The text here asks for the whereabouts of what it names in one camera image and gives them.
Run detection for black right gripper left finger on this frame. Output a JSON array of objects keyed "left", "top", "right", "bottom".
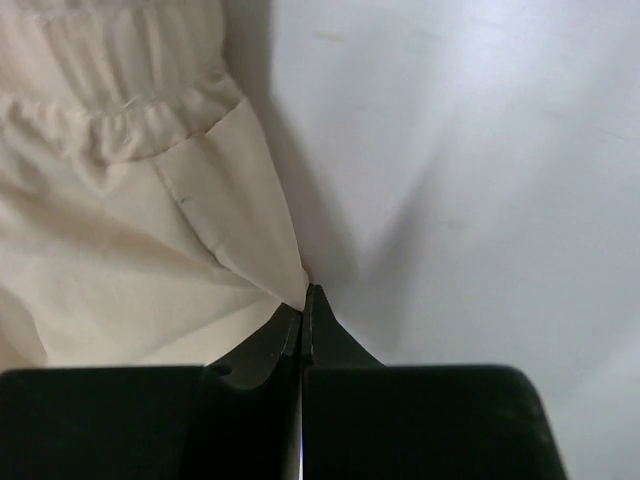
[{"left": 1, "top": 306, "right": 302, "bottom": 479}]

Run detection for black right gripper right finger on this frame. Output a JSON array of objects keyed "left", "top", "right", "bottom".
[{"left": 301, "top": 285, "right": 566, "bottom": 479}]

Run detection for beige trousers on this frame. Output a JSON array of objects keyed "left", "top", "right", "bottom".
[{"left": 1, "top": 1, "right": 308, "bottom": 370}]

